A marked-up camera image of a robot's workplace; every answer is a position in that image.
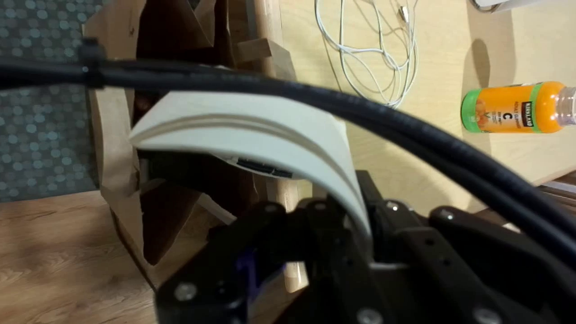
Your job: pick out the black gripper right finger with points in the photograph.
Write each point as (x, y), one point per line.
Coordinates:
(443, 270)

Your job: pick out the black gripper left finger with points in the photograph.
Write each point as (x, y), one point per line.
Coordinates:
(240, 281)

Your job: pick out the white cap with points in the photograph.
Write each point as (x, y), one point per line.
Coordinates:
(252, 132)

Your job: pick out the brown paper bag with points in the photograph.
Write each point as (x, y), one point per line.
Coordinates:
(114, 155)

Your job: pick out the orange juice bottle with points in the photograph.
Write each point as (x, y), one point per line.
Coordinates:
(510, 108)

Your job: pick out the green patterned rug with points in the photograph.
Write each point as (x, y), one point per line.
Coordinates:
(42, 132)

